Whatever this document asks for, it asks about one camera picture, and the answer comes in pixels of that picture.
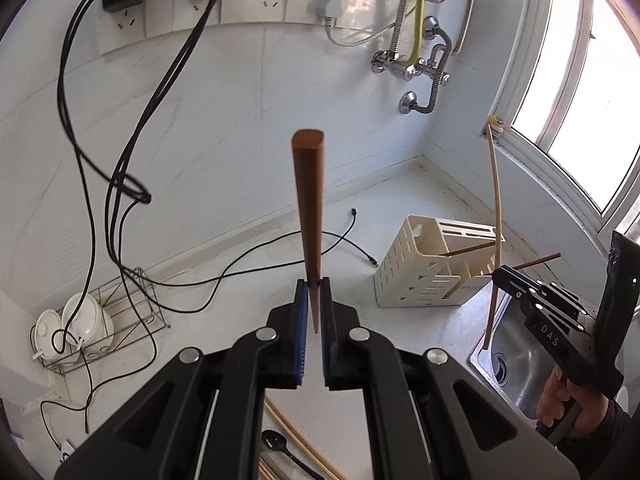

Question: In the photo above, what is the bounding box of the light wooden chopstick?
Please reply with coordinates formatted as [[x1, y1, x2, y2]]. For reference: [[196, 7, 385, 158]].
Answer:
[[265, 396, 348, 480]]

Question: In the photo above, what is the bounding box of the white plug with cord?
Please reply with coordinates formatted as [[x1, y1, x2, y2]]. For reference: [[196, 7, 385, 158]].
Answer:
[[316, 0, 416, 48]]

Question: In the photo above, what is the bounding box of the right corrugated metal hose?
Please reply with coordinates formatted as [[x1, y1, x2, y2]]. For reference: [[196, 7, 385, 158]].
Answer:
[[398, 0, 486, 116]]

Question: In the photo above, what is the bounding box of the white ceramic pot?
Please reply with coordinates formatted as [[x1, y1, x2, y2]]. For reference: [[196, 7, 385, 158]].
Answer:
[[32, 310, 65, 362], [62, 292, 114, 359]]

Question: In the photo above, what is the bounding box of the stainless steel sink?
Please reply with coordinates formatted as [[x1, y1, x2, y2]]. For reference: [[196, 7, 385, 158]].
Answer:
[[469, 296, 554, 422]]

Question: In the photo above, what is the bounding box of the yellow gas hose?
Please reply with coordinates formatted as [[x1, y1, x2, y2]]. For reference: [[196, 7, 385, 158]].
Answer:
[[406, 0, 432, 64]]

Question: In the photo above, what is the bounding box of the dark brown chopstick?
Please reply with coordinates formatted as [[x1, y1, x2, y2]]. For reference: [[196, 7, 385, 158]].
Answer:
[[483, 122, 502, 351], [291, 129, 324, 334], [440, 240, 496, 257]]

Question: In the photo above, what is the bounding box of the white window frame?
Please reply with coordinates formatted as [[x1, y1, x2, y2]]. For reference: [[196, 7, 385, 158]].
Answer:
[[495, 0, 639, 242]]

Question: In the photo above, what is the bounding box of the beige plastic utensil holder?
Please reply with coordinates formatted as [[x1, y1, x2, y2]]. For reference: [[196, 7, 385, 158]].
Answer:
[[373, 214, 496, 309]]

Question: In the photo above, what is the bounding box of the person right hand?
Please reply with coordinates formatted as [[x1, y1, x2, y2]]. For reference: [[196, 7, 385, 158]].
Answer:
[[534, 365, 618, 440]]

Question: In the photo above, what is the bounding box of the black plastic spoon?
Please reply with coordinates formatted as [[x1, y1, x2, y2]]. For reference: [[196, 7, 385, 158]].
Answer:
[[262, 429, 324, 480]]

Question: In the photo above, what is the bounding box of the white square charger device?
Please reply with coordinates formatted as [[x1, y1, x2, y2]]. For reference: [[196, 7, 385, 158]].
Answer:
[[58, 440, 75, 464]]

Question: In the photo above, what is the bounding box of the white ceramic pot right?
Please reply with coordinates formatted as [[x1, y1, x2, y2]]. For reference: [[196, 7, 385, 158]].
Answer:
[[62, 292, 114, 359]]

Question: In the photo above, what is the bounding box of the clear grey plastic spoon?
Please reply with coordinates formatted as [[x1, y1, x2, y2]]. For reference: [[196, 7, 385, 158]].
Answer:
[[260, 450, 308, 480]]

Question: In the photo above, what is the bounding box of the small jar on windowsill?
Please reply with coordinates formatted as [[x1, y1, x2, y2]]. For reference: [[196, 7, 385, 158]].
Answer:
[[488, 115, 504, 136]]

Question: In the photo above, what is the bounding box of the white ceramic pot left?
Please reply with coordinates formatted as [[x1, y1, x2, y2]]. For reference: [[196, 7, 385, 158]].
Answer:
[[32, 310, 65, 362]]

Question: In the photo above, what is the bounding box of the corrugated metal hose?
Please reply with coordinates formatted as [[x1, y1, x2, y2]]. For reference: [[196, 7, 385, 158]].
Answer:
[[398, 0, 486, 116], [370, 0, 417, 76]]

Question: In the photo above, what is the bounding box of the left corrugated metal hose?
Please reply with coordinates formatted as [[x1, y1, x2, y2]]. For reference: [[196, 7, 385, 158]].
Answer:
[[370, 0, 417, 76]]

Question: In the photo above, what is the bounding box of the metal wire rack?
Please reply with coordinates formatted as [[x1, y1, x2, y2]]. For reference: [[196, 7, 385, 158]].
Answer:
[[29, 268, 170, 376]]

